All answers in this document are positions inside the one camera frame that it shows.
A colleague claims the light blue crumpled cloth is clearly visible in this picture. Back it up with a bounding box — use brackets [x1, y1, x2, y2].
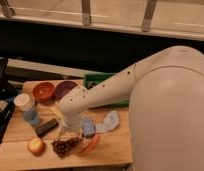
[95, 111, 120, 133]

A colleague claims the wooden board table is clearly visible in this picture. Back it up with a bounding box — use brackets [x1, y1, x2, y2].
[0, 79, 134, 171]

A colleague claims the black equipment at left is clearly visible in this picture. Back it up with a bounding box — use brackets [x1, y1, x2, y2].
[0, 57, 15, 145]

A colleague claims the red bowl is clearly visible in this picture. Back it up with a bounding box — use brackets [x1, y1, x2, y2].
[33, 82, 55, 102]

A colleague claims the blue plastic cup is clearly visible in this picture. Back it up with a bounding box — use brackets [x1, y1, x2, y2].
[23, 109, 39, 126]

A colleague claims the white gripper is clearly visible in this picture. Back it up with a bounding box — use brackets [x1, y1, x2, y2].
[58, 113, 82, 137]

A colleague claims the red yellow apple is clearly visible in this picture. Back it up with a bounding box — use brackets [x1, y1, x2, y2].
[27, 138, 44, 155]

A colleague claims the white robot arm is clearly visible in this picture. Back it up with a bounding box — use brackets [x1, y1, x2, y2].
[59, 46, 204, 171]

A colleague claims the orange carrot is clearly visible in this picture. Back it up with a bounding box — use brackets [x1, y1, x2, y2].
[78, 134, 100, 156]

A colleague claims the blue sponge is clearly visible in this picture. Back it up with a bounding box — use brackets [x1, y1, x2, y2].
[82, 117, 95, 138]

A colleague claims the dark red grape bunch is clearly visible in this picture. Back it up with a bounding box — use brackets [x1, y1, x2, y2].
[51, 137, 82, 158]

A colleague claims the black rectangular block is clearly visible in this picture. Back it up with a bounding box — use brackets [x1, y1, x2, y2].
[35, 119, 59, 137]

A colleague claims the green plastic tray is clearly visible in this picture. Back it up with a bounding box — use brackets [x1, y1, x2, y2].
[83, 73, 129, 108]

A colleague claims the purple bowl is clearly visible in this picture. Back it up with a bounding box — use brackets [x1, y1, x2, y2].
[54, 81, 77, 100]

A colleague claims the white cup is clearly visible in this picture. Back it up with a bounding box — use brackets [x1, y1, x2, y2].
[14, 93, 35, 111]

